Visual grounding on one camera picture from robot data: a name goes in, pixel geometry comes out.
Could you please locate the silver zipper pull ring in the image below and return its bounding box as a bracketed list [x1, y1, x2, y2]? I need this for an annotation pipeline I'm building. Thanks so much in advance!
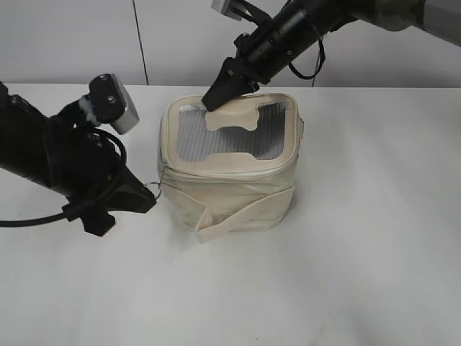
[144, 167, 169, 200]

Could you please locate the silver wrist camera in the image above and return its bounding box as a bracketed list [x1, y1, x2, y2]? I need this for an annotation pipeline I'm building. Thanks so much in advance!
[79, 74, 139, 135]
[210, 0, 260, 15]

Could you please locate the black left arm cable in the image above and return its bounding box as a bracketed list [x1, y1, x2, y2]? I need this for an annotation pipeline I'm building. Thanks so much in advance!
[0, 133, 127, 228]

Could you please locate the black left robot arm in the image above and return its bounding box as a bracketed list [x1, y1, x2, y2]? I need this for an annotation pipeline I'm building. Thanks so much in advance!
[1, 84, 157, 236]

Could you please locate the cream canvas zipper bag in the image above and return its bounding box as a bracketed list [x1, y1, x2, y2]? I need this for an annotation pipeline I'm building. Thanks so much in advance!
[158, 93, 304, 243]

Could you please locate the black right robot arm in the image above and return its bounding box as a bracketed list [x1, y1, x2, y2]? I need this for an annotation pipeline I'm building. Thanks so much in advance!
[202, 0, 460, 112]

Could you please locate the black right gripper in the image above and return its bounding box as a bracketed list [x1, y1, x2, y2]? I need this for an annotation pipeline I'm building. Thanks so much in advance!
[202, 6, 321, 110]

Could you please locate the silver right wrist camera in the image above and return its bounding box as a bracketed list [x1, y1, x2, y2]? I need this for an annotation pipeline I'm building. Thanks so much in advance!
[210, 0, 260, 15]

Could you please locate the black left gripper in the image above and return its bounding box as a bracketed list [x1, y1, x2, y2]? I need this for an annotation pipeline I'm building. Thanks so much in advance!
[43, 122, 156, 236]

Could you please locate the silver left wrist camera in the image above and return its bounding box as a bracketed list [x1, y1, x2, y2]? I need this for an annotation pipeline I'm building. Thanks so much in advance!
[79, 74, 139, 135]

